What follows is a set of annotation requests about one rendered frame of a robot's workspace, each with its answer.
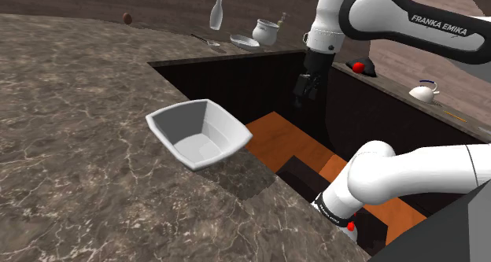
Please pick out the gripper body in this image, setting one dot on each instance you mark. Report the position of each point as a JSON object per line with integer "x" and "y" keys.
{"x": 318, "y": 63}

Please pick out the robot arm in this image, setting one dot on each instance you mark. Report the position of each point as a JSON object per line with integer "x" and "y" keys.
{"x": 387, "y": 173}

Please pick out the red apple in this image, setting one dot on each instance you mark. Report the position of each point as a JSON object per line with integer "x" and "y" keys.
{"x": 358, "y": 68}

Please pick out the black cloth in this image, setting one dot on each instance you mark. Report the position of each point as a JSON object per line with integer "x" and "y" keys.
{"x": 370, "y": 68}

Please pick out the small soap dispenser bottle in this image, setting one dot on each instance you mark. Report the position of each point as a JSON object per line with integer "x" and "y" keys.
{"x": 282, "y": 20}

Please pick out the white lidded jar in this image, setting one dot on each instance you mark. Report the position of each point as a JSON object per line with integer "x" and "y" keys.
{"x": 265, "y": 33}

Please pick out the white plate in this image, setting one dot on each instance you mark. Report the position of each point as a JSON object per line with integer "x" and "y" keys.
{"x": 244, "y": 42}

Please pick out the silver spoon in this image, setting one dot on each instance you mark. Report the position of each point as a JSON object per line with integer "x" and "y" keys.
{"x": 210, "y": 42}

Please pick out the white bottle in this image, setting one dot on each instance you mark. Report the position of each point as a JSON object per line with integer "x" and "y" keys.
{"x": 216, "y": 15}

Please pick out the white square bowl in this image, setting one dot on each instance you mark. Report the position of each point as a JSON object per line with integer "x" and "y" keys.
{"x": 199, "y": 146}

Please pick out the yellow pencil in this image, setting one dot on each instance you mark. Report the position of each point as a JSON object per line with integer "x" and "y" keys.
{"x": 455, "y": 116}

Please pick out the brown egg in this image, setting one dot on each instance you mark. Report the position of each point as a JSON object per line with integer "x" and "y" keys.
{"x": 127, "y": 18}

